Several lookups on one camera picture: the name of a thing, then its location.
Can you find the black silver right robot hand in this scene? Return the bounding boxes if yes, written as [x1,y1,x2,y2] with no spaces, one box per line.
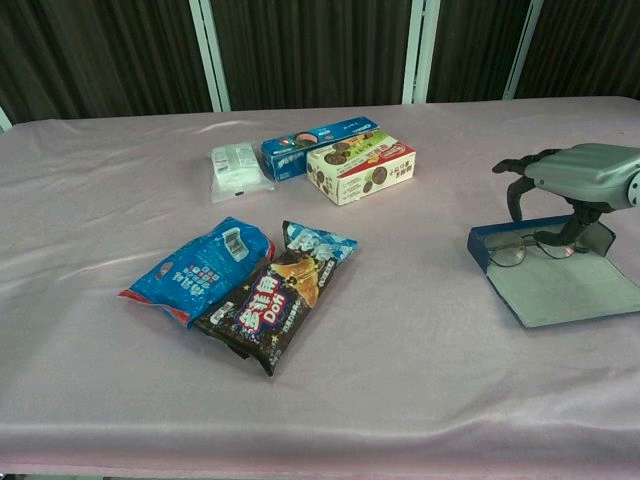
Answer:
[492,143,640,250]

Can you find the eyeglasses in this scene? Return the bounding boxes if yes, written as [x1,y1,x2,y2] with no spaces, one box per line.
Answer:
[482,228,591,269]

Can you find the blue glasses case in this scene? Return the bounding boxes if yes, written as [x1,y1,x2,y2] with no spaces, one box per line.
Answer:
[466,215,640,330]

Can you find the cream chocolate biscuit box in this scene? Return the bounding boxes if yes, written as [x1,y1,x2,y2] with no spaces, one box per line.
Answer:
[305,129,418,207]

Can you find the pink tablecloth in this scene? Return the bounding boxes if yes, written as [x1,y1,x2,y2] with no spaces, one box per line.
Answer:
[0,95,640,469]

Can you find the blue Oreo cookie box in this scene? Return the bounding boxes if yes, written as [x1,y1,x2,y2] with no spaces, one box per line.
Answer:
[260,116,379,183]

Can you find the dark brown Don snack bag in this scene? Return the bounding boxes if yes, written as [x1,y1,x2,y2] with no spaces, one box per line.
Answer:
[193,220,359,377]

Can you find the white tissue pack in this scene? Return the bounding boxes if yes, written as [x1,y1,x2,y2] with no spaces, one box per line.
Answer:
[209,141,276,204]

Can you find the blue snack bag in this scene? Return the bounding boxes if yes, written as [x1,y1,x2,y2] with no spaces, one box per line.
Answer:
[118,216,276,330]

